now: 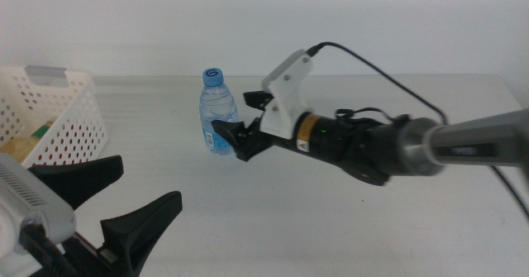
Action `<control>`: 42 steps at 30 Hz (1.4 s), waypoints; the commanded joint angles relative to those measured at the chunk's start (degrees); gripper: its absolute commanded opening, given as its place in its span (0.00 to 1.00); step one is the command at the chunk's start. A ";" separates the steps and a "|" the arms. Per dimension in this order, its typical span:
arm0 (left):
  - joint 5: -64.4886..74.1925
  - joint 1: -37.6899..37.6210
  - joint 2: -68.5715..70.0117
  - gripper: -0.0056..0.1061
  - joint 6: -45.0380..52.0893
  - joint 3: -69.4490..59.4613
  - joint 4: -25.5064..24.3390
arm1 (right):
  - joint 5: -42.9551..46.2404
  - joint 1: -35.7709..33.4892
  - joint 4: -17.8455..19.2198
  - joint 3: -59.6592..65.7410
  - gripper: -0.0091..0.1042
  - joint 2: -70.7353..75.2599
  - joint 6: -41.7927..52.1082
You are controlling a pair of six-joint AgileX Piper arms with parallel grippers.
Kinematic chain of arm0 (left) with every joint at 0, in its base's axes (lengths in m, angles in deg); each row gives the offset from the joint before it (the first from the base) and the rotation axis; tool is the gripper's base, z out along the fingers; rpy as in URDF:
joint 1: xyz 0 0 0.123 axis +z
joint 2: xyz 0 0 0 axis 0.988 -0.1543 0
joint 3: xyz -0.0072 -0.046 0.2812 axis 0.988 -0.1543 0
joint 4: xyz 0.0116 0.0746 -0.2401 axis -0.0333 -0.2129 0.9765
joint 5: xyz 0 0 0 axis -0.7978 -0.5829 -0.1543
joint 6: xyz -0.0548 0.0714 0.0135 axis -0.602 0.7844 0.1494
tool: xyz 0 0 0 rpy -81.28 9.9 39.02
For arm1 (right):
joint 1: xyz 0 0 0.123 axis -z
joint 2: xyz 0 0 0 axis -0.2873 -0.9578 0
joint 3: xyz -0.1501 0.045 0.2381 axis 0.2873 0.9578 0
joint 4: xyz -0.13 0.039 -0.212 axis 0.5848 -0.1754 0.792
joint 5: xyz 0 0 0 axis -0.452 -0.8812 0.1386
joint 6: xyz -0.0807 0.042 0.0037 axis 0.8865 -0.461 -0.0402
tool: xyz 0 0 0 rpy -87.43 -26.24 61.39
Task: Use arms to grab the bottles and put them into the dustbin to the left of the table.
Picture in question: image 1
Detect thin black right arm wire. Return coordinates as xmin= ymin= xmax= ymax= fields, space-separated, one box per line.
xmin=335 ymin=106 xmax=392 ymax=126

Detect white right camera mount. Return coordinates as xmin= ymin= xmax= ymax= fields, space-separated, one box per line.
xmin=260 ymin=49 xmax=314 ymax=141

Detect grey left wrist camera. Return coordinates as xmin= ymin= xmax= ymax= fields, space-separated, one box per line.
xmin=0 ymin=152 xmax=79 ymax=249

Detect yellow tea bottle green label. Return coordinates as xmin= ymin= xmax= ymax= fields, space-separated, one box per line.
xmin=0 ymin=118 xmax=58 ymax=165

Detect clear water bottle blue cap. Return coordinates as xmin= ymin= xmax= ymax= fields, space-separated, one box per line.
xmin=198 ymin=67 xmax=241 ymax=156

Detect white perforated plastic basket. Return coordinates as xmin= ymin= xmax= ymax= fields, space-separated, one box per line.
xmin=0 ymin=64 xmax=110 ymax=170

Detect black right camera cable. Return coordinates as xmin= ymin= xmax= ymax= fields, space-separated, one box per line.
xmin=305 ymin=41 xmax=529 ymax=223

